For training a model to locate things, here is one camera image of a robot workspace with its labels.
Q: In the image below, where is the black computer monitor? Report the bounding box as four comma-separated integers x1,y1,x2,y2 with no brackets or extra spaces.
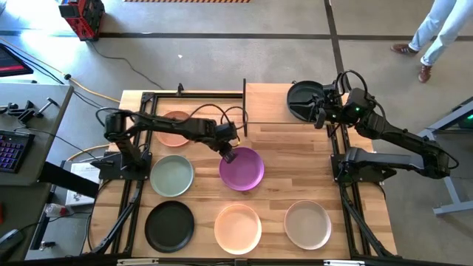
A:
0,43,35,78

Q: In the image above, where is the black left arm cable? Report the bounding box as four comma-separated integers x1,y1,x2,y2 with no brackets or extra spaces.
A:
186,103,249,131

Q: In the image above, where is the grey metal stand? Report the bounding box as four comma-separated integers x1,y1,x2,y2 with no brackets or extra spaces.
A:
417,96,473,217

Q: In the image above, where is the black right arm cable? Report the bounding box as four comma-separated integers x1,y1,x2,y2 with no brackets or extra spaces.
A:
334,69,371,100

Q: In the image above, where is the clear plastic bottle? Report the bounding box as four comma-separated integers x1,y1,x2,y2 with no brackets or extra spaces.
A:
44,202,70,219

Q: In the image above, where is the silver bracket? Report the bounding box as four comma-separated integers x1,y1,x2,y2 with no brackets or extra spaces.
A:
117,258,160,266
324,259,366,266

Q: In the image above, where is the beige plate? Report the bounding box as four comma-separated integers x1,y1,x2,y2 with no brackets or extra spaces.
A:
283,199,333,251

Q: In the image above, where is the black floor cable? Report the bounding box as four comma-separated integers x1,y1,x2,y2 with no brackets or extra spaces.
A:
88,39,166,92

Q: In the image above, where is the terracotta plate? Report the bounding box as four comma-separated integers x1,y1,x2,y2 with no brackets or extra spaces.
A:
154,110,193,148

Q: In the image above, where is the peach plate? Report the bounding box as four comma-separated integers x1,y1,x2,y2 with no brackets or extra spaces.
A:
214,203,263,256

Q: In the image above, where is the purple plate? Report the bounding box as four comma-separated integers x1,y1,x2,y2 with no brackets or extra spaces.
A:
218,146,265,192

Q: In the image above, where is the sage green plate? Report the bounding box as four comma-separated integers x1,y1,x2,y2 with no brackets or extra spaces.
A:
149,154,195,198

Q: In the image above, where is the black aluminium table frame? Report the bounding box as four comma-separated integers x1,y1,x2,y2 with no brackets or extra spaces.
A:
81,90,398,259

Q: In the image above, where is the black backlit keyboard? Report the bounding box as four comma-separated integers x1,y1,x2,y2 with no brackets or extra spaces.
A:
0,129,36,174

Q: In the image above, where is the red black tool case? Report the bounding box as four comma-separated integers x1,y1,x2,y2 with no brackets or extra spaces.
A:
58,0,106,42

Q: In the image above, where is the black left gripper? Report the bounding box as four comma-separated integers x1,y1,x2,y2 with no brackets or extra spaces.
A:
212,122,240,164

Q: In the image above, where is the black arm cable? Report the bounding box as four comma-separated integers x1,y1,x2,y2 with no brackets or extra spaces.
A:
186,103,249,131
334,69,371,100

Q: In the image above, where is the yellow floor cable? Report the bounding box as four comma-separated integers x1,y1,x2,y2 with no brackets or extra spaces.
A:
0,36,121,103

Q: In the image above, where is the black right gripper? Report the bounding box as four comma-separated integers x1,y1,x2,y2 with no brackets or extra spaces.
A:
308,85,350,129

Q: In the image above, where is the black bar clamp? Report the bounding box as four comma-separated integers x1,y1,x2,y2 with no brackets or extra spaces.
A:
0,97,60,125

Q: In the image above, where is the person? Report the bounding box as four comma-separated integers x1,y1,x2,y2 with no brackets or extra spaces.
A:
390,0,473,84

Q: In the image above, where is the white booklet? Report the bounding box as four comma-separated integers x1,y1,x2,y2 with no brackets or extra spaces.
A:
65,162,103,206

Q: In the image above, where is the black flat bar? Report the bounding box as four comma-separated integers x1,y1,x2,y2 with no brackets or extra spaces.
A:
38,160,101,199

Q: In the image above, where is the green lit device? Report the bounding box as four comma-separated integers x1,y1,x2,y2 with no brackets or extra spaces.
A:
456,105,473,130

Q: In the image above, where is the grey desk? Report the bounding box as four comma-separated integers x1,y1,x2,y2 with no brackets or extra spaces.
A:
0,81,75,188

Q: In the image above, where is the black plate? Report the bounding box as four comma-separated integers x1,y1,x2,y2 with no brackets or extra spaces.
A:
144,200,196,254
286,80,328,124

